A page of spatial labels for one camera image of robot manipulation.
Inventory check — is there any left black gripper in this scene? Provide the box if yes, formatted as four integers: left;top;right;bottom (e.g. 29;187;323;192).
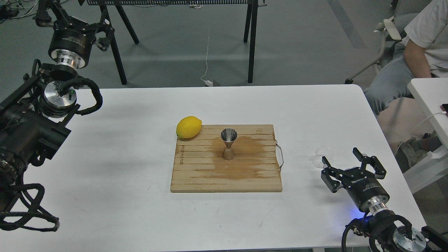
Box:
33;0;116;69

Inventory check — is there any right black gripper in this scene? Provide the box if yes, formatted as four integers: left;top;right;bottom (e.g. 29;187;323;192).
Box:
321;147;390;214

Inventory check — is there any small clear glass beaker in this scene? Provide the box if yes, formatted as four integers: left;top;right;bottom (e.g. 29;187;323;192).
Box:
311;146;333;169

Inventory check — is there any steel jigger measuring cup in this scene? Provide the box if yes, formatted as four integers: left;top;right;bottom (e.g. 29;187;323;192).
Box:
220;128;237;161

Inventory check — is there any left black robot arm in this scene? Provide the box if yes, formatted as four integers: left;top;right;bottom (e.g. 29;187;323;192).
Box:
0;0;114;232

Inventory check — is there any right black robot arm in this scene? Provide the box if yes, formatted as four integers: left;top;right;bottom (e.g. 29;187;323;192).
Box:
321;147;448;252

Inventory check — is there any white side table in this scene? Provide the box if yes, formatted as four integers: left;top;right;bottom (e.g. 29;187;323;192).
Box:
403;78;448;193

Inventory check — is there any seated person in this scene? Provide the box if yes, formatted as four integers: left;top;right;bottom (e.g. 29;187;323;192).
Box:
360;0;448;168

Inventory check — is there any yellow lemon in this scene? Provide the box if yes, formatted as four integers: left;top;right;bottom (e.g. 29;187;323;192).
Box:
176;116;202;139

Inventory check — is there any wooden cutting board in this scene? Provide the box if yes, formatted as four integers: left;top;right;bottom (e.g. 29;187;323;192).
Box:
170;124;282;193

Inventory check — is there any grey office chair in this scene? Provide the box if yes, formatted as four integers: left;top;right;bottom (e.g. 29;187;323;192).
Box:
345;14;415;84

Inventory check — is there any floor cables bundle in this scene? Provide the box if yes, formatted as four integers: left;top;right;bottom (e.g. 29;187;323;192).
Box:
0;0;69;22

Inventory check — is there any white charger cable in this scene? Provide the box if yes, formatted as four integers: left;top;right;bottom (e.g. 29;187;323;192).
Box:
201;26;215;87

